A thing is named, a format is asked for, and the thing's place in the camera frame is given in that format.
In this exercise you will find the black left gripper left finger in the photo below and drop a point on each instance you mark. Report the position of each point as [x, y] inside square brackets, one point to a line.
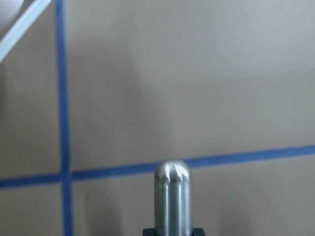
[148, 232]

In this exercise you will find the steel muddler with black tip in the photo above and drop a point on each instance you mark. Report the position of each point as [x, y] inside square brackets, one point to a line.
[173, 199]

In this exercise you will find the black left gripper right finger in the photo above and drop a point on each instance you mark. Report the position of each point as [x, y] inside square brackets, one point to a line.
[198, 232]

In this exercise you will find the white wire cup rack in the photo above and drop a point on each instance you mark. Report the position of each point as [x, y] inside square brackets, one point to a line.
[16, 18]

